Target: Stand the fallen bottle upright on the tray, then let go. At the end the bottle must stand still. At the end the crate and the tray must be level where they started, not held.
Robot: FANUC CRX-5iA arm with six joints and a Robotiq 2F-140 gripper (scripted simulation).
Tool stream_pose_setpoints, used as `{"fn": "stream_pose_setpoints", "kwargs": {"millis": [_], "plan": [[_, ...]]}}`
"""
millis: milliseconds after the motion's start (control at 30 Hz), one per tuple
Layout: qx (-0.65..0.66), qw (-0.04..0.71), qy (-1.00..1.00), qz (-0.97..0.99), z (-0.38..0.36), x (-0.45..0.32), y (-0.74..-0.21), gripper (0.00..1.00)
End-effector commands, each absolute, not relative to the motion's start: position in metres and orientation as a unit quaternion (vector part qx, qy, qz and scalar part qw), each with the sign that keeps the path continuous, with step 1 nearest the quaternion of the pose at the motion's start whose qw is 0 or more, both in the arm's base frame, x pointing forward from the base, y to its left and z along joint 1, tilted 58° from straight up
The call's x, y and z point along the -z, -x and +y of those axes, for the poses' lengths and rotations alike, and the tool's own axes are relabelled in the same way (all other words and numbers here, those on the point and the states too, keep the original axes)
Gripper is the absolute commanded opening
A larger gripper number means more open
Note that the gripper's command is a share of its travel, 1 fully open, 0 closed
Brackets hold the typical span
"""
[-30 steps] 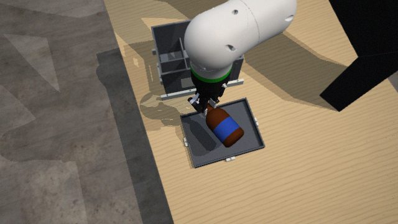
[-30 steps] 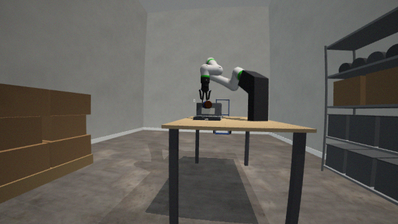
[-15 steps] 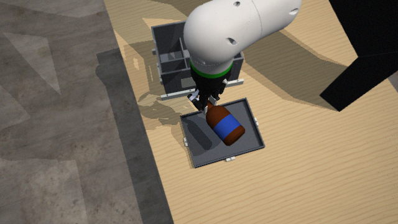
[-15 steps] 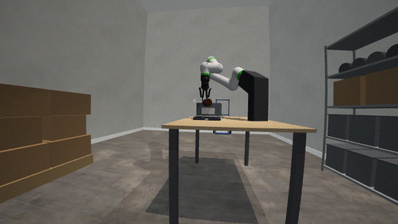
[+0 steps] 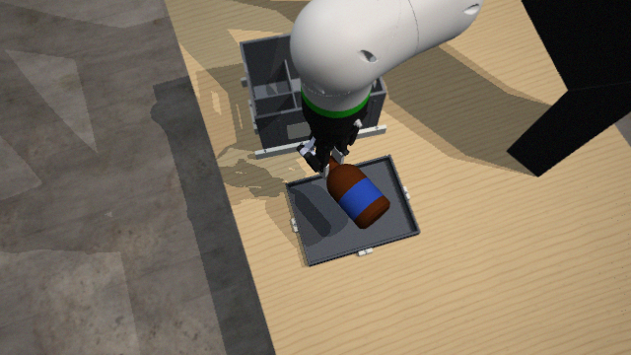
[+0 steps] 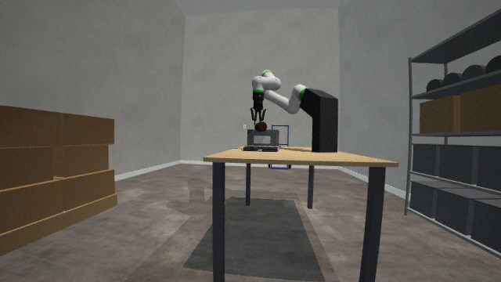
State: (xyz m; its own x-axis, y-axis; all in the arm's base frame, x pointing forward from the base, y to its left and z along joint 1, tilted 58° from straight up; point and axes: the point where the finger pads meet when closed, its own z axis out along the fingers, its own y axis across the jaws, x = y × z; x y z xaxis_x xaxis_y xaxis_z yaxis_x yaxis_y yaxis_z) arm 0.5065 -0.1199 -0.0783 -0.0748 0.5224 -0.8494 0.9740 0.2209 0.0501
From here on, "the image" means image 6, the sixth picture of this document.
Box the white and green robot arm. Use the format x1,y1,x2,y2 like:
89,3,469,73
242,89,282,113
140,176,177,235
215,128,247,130
252,70,306,114

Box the brown bottle with blue label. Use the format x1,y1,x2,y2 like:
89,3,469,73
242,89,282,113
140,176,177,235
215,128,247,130
254,121,267,132

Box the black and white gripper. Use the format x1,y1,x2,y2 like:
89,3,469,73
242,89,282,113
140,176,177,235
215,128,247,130
250,99,266,126

